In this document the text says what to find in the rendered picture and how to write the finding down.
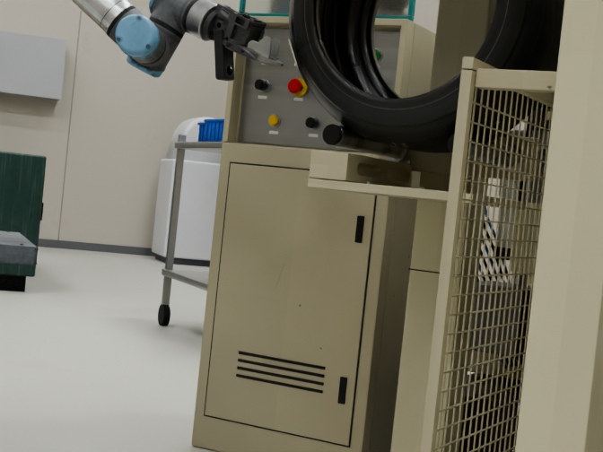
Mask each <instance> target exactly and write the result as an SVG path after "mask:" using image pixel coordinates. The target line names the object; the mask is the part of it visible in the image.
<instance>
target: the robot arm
mask: <svg viewBox="0 0 603 452"><path fill-rule="evenodd" d="M72 1H73V2H74V3H75V4H76V5H77V6H78V7H79V8H80V9H81V10H82V11H83V12H84V13H86V14H87V15H88V16H89V17H90V18H91V19H92V20H93V21H94V22H95V23H96V24H97V25H98V26H100V27H101V28H102V29H103V30H104V31H105V33H106V34H107V35H108V36H109V37H110V38H111V39H112V40H113V41H114V42H115V43H116V44H117V45H118V46H119V48H120V49H121V50H122V51H123V52H124V53H125V54H126V55H127V62H128V63H129V64H130V65H132V66H134V67H135V68H137V69H139V70H141V71H143V72H144V73H146V74H149V75H151V76H152V77H155V78H158V77H160V76H161V75H162V73H163V72H164V71H165V69H166V66H167V64H168V63H169V61H170V59H171V57H172V55H173V54H174V52H175V50H176V48H177V46H178V45H179V43H180V41H181V39H182V38H183V36H184V34H185V33H186V32H187V33H189V34H191V35H193V36H195V37H197V38H199V39H201V40H203V41H209V40H214V59H215V78H216V79H217V80H222V81H232V80H234V61H233V52H235V53H238V54H241V55H243V56H245V57H248V58H251V59H253V60H255V61H258V62H260V63H262V64H265V65H270V66H272V67H280V66H283V65H284V64H283V63H282V62H281V61H280V60H278V52H279V47H280V40H279V39H278V38H273V39H270V38H269V37H268V36H265V37H264V38H263V36H264V33H265V32H264V30H265V27H266V26H267V24H266V23H265V22H262V21H261V20H259V19H257V18H255V17H253V16H251V15H249V14H246V12H237V11H235V10H233V9H231V7H230V6H228V5H226V4H216V3H214V2H212V1H209V0H150V2H149V10H150V13H151V16H150V18H149V19H148V18H147V17H145V16H144V15H143V14H142V13H141V12H140V11H139V10H138V9H136V8H135V7H134V6H133V5H132V4H130V3H129V2H128V1H127V0H72ZM262 38H263V39H262ZM260 39H261V41H259V40H260Z"/></svg>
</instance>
